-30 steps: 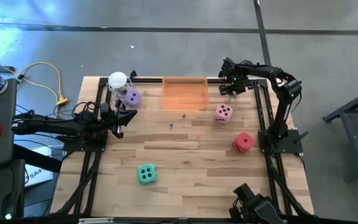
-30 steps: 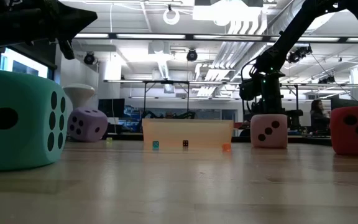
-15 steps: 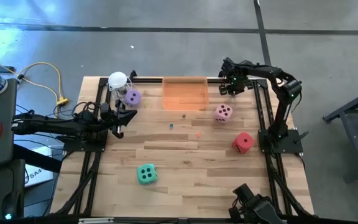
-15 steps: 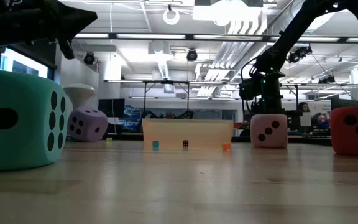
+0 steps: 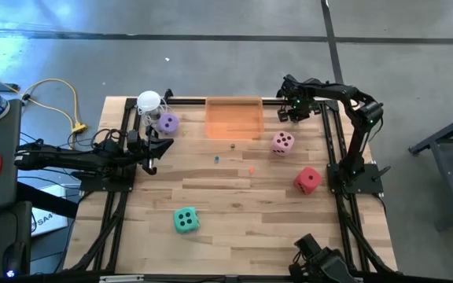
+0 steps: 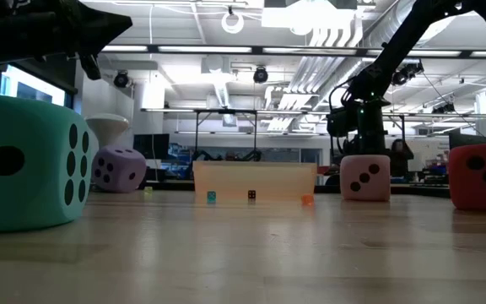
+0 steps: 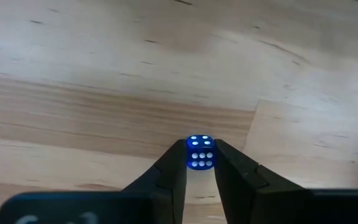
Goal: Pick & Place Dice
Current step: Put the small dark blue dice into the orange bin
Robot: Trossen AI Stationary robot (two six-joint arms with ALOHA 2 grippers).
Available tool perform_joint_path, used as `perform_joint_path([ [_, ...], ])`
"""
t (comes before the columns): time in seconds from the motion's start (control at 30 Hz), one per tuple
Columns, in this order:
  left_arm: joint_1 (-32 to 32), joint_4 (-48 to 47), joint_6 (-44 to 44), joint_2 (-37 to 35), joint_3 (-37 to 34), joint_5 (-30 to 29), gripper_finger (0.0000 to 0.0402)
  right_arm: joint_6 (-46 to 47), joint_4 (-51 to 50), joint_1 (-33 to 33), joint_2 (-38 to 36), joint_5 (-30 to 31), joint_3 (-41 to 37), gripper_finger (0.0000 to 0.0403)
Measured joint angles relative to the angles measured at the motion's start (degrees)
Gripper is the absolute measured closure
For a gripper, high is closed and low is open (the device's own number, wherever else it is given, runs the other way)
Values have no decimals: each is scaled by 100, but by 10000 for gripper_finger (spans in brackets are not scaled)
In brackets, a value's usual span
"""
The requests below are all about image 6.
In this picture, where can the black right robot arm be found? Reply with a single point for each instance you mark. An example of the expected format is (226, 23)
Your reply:
(395, 55)

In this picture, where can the white-capped glass lamp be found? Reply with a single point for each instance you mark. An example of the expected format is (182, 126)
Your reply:
(108, 124)

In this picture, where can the long ceiling light bar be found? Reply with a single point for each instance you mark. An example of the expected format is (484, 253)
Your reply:
(205, 49)

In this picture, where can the large red foam die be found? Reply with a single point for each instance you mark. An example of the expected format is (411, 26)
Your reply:
(479, 181)

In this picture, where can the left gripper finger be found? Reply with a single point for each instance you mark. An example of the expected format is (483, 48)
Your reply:
(95, 25)
(91, 67)

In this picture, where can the small orange translucent die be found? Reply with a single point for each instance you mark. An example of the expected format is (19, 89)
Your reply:
(307, 199)

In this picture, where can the large purple foam die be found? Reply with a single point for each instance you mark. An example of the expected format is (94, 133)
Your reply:
(118, 169)

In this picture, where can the orange translucent plastic tray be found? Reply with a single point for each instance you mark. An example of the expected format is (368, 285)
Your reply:
(268, 179)

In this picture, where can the large teal foam die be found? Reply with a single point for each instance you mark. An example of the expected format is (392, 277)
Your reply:
(28, 169)

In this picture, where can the small green translucent die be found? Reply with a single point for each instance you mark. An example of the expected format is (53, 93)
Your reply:
(148, 190)

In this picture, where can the person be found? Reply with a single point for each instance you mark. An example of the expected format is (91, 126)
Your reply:
(400, 156)

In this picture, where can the black computer monitor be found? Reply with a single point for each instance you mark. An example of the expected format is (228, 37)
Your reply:
(151, 146)
(466, 141)

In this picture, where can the black aluminium table frame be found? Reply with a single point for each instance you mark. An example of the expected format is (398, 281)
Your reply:
(171, 185)

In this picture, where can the black background workstation frame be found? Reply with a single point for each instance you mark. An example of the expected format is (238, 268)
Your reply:
(226, 111)

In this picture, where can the small dark die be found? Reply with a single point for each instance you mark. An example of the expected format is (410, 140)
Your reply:
(252, 194)

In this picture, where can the large pink foam die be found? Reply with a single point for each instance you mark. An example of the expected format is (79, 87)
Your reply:
(365, 177)

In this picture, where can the black ceiling spotlight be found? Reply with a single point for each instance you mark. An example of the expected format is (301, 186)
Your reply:
(260, 74)
(409, 72)
(121, 79)

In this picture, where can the small teal translucent die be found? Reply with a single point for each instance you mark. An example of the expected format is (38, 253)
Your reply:
(211, 197)

